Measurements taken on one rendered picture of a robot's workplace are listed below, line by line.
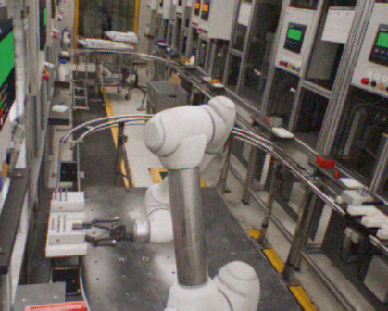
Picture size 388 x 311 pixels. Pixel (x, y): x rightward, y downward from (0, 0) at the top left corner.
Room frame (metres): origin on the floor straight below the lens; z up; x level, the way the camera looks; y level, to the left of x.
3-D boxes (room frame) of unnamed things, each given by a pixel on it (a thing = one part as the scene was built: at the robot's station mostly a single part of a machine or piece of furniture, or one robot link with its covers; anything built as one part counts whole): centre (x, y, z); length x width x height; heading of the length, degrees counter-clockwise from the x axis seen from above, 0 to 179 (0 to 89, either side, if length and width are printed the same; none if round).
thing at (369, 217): (1.87, -0.95, 0.84); 0.37 x 0.14 x 0.10; 19
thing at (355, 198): (1.98, -0.91, 0.92); 0.13 x 0.10 x 0.09; 109
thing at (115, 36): (7.93, 1.70, 0.48); 0.84 x 0.58 x 0.97; 27
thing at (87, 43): (6.59, 1.68, 0.48); 0.88 x 0.56 x 0.96; 127
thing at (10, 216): (0.67, 0.34, 1.37); 0.36 x 0.04 x 0.04; 19
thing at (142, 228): (1.36, 0.17, 0.90); 0.09 x 0.06 x 0.09; 18
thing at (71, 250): (1.38, 0.47, 0.84); 0.36 x 0.14 x 0.10; 19
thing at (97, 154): (5.63, 1.57, 0.01); 5.85 x 0.59 x 0.01; 19
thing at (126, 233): (1.33, 0.24, 0.90); 0.09 x 0.07 x 0.08; 108
